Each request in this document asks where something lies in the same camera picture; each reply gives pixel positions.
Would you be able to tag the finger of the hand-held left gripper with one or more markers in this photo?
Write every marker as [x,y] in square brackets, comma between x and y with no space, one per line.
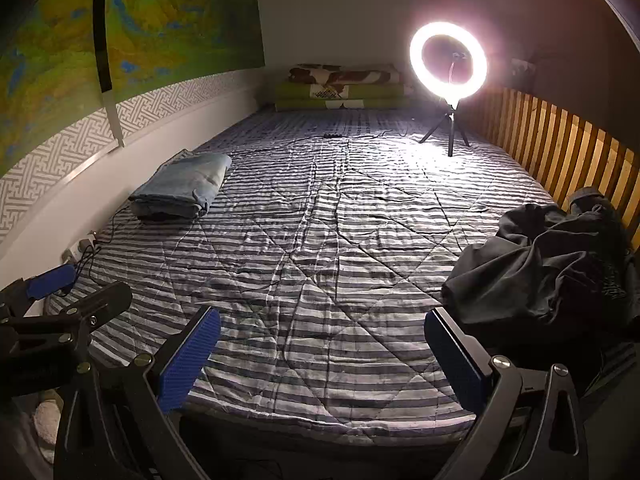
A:
[50,281]
[102,300]

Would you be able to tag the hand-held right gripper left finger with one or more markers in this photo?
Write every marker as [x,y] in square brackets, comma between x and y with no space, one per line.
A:
[190,360]

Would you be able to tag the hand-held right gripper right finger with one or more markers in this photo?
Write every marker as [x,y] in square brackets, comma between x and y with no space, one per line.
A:
[455,360]

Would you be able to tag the black pants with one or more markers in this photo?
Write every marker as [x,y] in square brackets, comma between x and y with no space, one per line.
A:
[525,260]

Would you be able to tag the white power strip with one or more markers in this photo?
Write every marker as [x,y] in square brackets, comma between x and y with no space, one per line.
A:
[72,255]

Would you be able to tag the white charger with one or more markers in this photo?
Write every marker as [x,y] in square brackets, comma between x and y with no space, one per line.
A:
[90,241]

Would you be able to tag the white fuzzy object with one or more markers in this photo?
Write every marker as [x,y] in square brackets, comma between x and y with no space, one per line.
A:
[46,420]

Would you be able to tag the folded blue jeans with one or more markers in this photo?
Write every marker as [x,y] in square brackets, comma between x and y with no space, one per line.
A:
[180,185]

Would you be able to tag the striped quilted blanket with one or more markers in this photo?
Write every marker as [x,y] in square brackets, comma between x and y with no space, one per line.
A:
[320,240]

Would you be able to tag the black white hanging strip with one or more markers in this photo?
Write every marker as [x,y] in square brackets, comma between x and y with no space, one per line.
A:
[102,35]

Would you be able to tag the green brown patterned folded blanket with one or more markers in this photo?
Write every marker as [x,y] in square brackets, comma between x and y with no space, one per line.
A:
[340,92]

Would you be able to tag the wooden slatted bed rail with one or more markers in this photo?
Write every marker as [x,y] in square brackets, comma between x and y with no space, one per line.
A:
[550,130]

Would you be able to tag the wall map poster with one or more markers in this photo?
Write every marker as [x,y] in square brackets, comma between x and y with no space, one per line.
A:
[175,10]

